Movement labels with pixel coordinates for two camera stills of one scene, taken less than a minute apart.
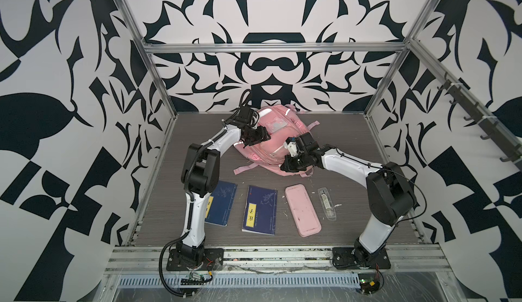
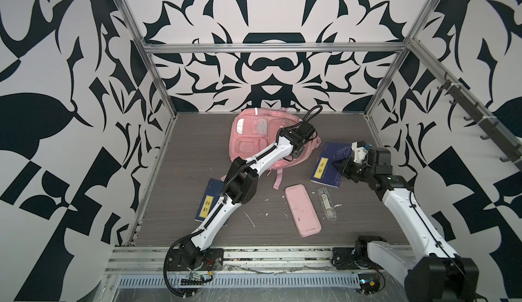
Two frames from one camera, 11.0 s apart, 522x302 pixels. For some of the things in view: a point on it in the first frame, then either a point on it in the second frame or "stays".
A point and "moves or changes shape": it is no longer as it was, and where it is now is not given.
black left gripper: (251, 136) → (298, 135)
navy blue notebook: (260, 210) → (325, 172)
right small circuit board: (369, 283) stays
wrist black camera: (244, 120) → (306, 129)
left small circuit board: (196, 279) stays
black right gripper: (288, 168) → (345, 168)
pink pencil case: (306, 220) stays
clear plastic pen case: (327, 203) stays
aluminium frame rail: (276, 260) stays
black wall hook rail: (495, 131) stays
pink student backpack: (281, 122) moves or changes shape
